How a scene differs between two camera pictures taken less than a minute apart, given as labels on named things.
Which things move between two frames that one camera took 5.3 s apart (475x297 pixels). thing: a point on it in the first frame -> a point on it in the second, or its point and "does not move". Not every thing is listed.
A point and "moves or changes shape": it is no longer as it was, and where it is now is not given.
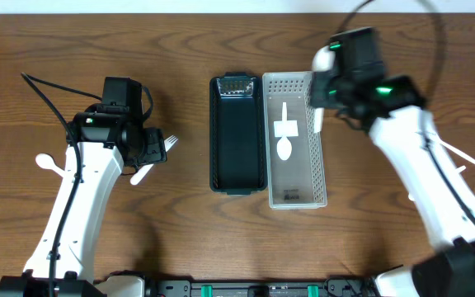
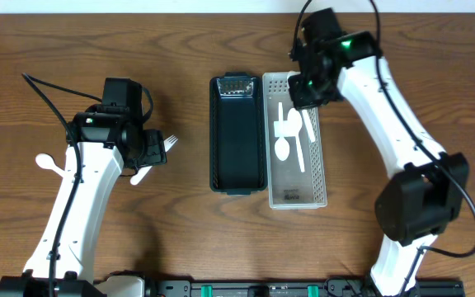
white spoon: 456,151 -> 308,124
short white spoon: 46,162 does not move
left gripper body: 155,145 does not move
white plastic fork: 169,142 does not move
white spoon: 323,61 moves or changes shape
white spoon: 284,146 does not move
